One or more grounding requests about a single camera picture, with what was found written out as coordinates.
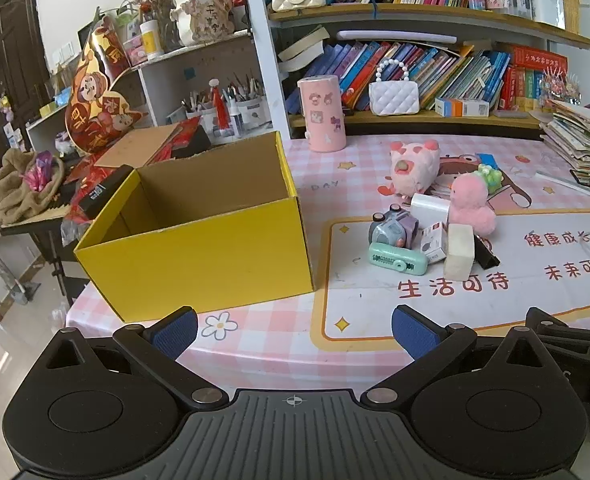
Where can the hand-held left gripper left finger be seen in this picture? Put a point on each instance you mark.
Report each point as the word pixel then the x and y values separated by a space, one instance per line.
pixel 175 335

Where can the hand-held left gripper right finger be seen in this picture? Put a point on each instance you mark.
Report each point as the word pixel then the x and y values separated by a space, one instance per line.
pixel 417 332

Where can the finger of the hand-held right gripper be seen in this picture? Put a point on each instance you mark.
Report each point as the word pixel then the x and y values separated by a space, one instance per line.
pixel 580 340

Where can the mint green plastic gadget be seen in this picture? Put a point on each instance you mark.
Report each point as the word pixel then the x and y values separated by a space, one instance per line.
pixel 400 260

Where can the yellow cardboard box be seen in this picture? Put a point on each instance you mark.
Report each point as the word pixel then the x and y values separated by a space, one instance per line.
pixel 200 260

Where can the cream white block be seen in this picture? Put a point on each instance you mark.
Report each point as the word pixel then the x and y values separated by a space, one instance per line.
pixel 459 252

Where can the small white printed box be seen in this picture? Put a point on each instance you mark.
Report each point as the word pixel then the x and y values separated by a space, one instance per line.
pixel 434 242

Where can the black binder clip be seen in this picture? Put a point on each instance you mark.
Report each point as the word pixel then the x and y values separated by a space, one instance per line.
pixel 486 255

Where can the grey purple toy camera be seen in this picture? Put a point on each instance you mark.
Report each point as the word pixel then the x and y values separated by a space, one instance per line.
pixel 392 227

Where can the white rounded box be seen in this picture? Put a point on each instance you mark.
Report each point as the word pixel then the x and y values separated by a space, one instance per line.
pixel 427 207

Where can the pink fluffy duck plush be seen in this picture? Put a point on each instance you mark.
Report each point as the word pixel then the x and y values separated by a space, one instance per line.
pixel 467 202

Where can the pale pink pig plush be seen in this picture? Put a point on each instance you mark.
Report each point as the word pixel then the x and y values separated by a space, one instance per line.
pixel 410 165

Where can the green and blue toy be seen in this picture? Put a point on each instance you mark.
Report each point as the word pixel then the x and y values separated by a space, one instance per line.
pixel 490 177

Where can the white desk mat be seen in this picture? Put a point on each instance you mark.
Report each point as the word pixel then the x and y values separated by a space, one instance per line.
pixel 525 300

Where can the black keyboard stand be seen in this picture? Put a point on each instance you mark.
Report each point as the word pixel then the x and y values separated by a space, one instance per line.
pixel 55 255

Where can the black long box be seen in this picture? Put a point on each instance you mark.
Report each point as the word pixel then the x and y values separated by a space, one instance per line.
pixel 105 192

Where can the pink checked tablecloth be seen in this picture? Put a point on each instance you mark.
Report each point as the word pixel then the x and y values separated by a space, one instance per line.
pixel 355 170

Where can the electric keyboard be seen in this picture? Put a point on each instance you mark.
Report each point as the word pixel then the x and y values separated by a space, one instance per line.
pixel 35 222

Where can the pile of red paper packets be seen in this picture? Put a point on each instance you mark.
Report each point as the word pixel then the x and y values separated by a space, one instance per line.
pixel 82 175

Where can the brown cardboard sheet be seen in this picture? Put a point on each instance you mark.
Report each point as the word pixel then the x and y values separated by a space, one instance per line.
pixel 135 147

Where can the stack of paper booklets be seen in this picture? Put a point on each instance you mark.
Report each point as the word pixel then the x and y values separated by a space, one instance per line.
pixel 575 135

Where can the purple foil wrappers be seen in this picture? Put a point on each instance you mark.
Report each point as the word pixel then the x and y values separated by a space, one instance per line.
pixel 37 170

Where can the brown cloth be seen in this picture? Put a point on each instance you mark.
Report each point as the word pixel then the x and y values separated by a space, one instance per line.
pixel 10 195

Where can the white pen cup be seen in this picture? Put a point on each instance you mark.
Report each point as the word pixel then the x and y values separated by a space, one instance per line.
pixel 207 120
pixel 251 115

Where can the white blue orange box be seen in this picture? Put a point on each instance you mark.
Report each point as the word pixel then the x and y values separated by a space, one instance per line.
pixel 462 107

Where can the red tassel ornament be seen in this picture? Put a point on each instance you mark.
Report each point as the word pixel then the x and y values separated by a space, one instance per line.
pixel 220 105

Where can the white quilted handbag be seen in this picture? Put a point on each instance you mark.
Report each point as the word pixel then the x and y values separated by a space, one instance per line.
pixel 394 97

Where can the pink cylinder tin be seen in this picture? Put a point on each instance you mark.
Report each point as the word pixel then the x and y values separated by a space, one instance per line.
pixel 321 115

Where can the red gold paper decoration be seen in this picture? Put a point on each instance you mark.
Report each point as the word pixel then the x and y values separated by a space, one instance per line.
pixel 95 95

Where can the row of leaning books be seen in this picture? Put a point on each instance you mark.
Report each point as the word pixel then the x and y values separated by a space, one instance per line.
pixel 450 70

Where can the white cubby shelf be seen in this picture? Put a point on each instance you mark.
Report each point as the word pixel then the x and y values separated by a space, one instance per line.
pixel 200 65

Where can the white bottle yellow label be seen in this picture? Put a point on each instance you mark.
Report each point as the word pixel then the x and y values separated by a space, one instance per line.
pixel 151 40

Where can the wooden bookshelf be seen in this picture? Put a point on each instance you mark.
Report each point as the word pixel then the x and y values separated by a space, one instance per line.
pixel 425 16

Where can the cream rabbit ornament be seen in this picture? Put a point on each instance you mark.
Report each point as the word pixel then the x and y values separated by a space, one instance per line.
pixel 202 15

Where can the dark wooden door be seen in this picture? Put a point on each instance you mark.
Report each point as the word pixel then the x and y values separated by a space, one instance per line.
pixel 5 50

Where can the white pen holder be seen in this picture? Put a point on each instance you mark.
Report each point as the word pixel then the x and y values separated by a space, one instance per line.
pixel 547 7

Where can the white wall switch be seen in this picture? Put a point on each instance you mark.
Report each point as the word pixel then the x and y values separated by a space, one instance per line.
pixel 66 52

